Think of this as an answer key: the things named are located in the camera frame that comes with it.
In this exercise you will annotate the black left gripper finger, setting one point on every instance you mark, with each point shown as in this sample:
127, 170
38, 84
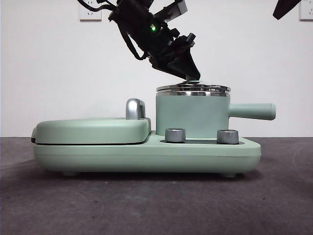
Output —
166, 67
187, 66

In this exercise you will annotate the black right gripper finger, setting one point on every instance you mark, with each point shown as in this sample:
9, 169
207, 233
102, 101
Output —
284, 8

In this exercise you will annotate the glass lid with green knob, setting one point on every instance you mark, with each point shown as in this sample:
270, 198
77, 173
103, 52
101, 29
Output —
193, 88

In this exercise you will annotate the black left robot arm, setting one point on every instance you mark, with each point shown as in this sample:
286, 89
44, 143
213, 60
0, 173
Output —
139, 22

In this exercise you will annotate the silver control knob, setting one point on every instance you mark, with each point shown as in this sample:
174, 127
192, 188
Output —
175, 135
228, 136

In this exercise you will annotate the mint green breakfast machine base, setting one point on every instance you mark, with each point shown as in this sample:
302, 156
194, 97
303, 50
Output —
122, 159

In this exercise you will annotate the white wall socket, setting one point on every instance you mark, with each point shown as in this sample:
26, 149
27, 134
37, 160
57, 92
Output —
308, 13
89, 16

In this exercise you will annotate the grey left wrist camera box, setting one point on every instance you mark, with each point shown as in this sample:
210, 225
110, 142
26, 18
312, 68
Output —
179, 7

